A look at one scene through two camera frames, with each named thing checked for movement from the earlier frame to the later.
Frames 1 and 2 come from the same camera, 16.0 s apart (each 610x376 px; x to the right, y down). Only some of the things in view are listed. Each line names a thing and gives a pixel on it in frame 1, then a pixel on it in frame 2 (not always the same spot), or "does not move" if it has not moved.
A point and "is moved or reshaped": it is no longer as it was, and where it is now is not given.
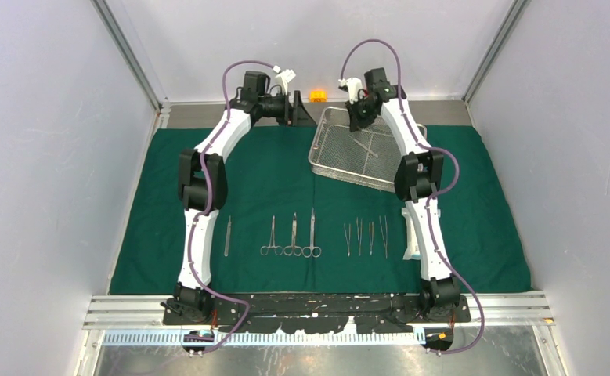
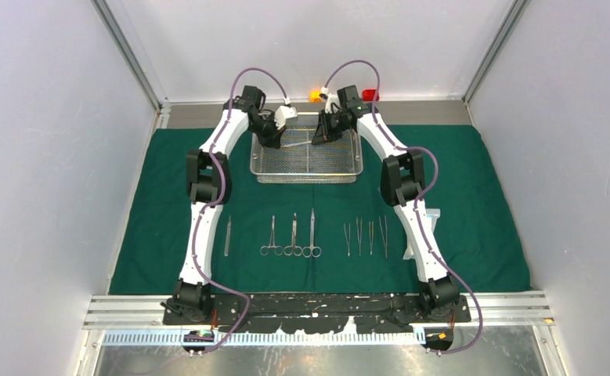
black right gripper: x=356 y=123 to x=322 y=135
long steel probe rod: x=228 y=237 does not move
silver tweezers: x=371 y=227 does not move
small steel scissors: x=289 y=251 does not move
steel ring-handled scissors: x=312 y=247 does not move
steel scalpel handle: x=366 y=148 to x=308 y=142
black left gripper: x=296 y=115 to x=275 y=140
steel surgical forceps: x=348 y=238 does not move
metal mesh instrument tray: x=369 y=157 is moved or reshaped
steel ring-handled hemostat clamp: x=278 y=249 does not move
